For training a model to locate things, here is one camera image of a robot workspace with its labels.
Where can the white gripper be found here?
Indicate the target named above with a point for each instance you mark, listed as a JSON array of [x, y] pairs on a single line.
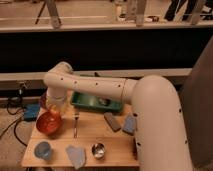
[[56, 100]]

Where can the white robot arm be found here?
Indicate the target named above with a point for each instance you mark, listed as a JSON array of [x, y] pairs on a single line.
[[161, 138]]

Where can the red bowl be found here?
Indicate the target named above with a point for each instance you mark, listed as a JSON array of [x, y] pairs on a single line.
[[48, 123]]

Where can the green plastic tray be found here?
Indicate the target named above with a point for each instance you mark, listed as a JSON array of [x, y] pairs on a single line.
[[90, 102]]

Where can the wooden table board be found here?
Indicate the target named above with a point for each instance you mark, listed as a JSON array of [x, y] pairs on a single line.
[[91, 129]]

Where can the blue plastic cup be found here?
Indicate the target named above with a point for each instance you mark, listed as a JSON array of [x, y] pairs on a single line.
[[43, 150]]

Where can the grey sponge block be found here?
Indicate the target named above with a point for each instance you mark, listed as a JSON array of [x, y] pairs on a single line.
[[112, 122]]

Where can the light blue cloth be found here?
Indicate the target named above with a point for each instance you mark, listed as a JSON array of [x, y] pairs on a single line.
[[77, 156]]

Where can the small silver metal cup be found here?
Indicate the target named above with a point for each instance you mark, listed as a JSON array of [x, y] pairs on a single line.
[[98, 150]]

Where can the blue sponge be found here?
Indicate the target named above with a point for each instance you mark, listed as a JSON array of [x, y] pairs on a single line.
[[129, 125]]

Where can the grey chair back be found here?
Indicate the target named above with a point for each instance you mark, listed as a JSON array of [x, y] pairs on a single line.
[[197, 104]]

